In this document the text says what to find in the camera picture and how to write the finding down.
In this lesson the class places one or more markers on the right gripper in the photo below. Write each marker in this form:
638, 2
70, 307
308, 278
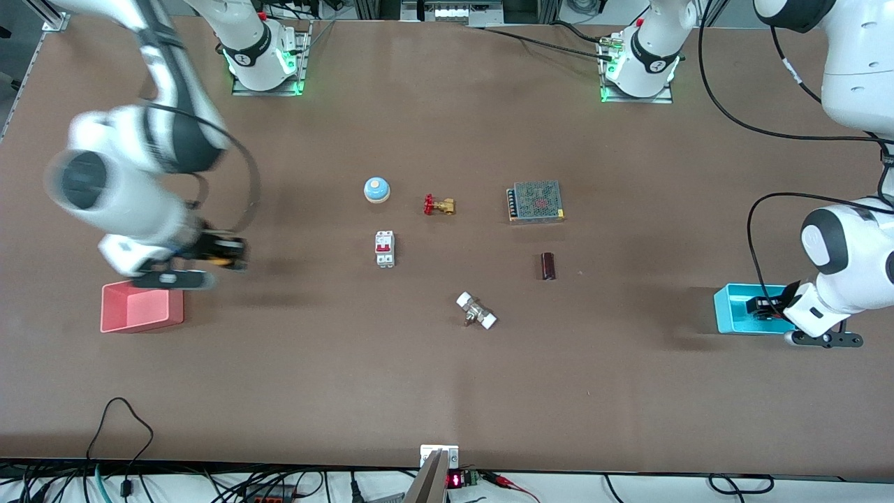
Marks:
211, 247

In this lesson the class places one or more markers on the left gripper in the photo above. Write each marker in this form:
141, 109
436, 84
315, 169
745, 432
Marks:
770, 307

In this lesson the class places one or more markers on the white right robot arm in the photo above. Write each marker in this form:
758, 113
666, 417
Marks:
119, 188

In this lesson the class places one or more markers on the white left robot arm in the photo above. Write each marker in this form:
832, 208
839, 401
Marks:
859, 70

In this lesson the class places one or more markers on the cyan plastic box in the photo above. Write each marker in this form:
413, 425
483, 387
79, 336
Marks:
730, 311

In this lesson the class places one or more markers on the red plastic box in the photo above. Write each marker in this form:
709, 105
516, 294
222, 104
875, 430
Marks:
140, 307

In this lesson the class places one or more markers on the blue and white service bell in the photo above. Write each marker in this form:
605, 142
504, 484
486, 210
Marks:
376, 189

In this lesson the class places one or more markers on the dark brown cylindrical capacitor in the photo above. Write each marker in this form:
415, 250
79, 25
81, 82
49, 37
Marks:
548, 266

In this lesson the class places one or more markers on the metal mesh power supply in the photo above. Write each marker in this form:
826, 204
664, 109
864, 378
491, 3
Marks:
536, 201

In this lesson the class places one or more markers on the metal valve with white ends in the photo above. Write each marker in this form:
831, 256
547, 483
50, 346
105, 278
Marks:
476, 311

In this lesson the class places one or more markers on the red alligator clip lead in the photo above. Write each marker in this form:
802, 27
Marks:
513, 483

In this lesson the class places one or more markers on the grey metal bar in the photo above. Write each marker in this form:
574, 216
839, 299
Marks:
427, 485

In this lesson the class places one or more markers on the red digit display module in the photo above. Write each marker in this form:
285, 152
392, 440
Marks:
457, 480

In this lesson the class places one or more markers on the white circuit breaker red switch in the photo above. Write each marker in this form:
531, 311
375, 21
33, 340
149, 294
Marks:
385, 249

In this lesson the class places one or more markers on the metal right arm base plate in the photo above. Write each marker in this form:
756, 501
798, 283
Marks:
302, 63

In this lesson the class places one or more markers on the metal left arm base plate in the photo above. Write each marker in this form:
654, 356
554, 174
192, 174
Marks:
639, 100

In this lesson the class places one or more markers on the silver metal bracket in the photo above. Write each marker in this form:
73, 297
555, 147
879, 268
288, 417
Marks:
429, 450

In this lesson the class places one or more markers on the aluminium profile rail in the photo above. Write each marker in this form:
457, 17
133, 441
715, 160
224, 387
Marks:
52, 17

